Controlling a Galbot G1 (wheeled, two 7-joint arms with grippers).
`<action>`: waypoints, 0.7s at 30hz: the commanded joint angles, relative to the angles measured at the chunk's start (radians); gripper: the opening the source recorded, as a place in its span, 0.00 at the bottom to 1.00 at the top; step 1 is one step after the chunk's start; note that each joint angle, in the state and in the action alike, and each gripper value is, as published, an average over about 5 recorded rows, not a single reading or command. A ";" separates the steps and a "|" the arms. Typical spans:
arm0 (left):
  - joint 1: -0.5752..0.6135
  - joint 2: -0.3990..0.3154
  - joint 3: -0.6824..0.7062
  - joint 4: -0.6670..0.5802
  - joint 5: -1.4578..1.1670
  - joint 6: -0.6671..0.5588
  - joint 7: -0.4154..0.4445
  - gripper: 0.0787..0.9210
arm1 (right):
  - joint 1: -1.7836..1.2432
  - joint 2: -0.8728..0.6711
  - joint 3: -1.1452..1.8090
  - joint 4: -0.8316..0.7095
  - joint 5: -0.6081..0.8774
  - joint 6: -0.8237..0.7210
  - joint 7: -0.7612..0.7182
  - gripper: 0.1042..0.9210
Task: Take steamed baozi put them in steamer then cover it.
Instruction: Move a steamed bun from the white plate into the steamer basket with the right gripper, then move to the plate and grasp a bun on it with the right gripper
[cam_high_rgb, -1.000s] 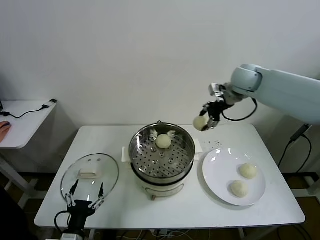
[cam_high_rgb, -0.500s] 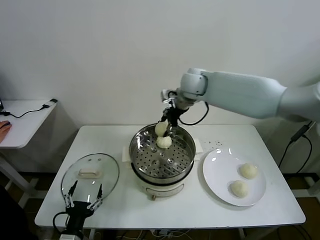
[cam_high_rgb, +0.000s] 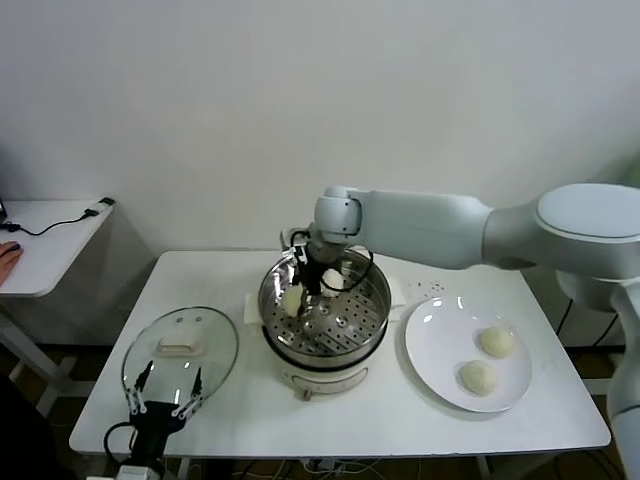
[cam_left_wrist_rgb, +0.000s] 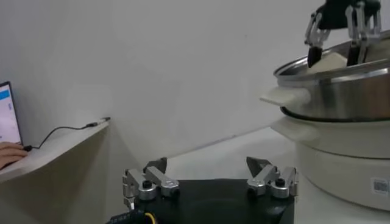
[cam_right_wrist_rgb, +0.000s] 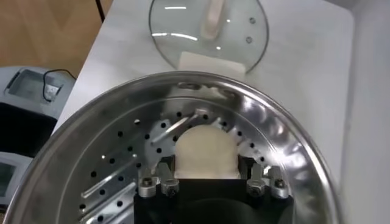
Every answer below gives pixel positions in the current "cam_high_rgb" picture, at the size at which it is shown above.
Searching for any glass lid with beige handle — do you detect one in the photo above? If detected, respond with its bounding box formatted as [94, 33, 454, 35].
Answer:
[122, 306, 240, 414]

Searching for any black cable with adapter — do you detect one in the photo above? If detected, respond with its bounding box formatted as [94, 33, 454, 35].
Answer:
[0, 198, 117, 239]

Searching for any pale green container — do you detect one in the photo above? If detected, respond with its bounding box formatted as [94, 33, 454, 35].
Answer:
[617, 154, 640, 187]

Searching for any black power adapter cable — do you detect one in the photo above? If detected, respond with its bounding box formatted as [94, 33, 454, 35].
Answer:
[557, 297, 626, 347]

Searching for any white electric cooking pot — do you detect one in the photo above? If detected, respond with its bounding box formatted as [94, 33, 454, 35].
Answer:
[243, 277, 409, 403]

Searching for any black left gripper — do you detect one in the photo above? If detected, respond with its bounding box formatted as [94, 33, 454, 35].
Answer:
[123, 360, 204, 467]

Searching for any white side table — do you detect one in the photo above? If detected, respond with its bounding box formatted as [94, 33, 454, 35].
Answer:
[0, 199, 116, 419]

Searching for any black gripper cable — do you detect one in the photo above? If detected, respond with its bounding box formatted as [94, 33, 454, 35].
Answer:
[342, 247, 375, 294]
[103, 422, 139, 466]

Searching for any stainless steel steamer basket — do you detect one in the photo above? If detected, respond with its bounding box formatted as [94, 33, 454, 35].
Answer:
[258, 246, 393, 357]

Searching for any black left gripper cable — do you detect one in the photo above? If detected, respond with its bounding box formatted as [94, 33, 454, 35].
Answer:
[103, 422, 139, 466]

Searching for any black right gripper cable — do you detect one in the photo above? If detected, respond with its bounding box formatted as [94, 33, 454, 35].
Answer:
[342, 247, 375, 294]

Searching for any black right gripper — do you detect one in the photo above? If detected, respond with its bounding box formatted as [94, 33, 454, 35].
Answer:
[294, 239, 327, 302]

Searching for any white steamed baozi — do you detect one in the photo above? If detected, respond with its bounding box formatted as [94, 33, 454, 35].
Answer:
[319, 269, 346, 294]
[457, 360, 500, 398]
[282, 285, 305, 317]
[477, 325, 516, 359]

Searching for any white round plate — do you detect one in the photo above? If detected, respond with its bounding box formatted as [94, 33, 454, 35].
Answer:
[404, 294, 534, 414]

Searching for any white cable bundle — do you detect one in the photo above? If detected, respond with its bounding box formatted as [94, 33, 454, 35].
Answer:
[234, 457, 401, 480]

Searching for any person's hand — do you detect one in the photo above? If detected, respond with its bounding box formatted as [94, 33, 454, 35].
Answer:
[0, 242, 25, 289]

